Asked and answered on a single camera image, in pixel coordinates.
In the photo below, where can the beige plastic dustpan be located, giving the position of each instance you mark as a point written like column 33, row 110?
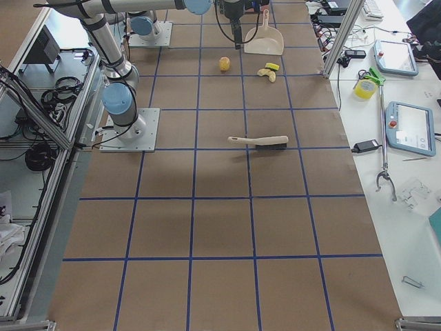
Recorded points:
column 266, row 40

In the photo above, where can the green handled reach grabber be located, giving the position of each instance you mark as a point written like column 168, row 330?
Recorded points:
column 377, row 78

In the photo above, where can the upper teach pendant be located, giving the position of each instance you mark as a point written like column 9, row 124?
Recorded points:
column 395, row 58

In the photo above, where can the yellow tape roll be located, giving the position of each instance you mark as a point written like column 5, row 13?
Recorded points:
column 365, row 89

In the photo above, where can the beige hand brush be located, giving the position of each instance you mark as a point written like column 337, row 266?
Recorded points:
column 262, row 143

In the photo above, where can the lower teach pendant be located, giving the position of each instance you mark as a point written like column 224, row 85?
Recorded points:
column 409, row 127

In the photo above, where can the grey control box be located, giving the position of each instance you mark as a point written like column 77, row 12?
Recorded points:
column 44, row 51

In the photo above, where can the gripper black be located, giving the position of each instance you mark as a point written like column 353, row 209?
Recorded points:
column 231, row 9

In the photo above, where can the yellow green sponge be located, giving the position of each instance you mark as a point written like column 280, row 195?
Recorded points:
column 272, row 66

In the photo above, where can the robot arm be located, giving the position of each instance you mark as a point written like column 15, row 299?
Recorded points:
column 119, row 97
column 195, row 7

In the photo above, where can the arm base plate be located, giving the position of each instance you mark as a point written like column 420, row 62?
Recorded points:
column 146, row 34
column 140, row 137

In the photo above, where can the black power adapter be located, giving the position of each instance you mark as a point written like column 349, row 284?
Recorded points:
column 365, row 146

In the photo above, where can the brown potato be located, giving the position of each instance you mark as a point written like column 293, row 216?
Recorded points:
column 224, row 64

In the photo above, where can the teach pendant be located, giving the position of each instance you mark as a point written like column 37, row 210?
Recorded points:
column 395, row 58
column 409, row 127

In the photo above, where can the croissant piece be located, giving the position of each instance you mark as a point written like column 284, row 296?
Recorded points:
column 266, row 72

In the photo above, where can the aluminium frame post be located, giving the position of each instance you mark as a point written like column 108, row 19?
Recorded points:
column 346, row 27

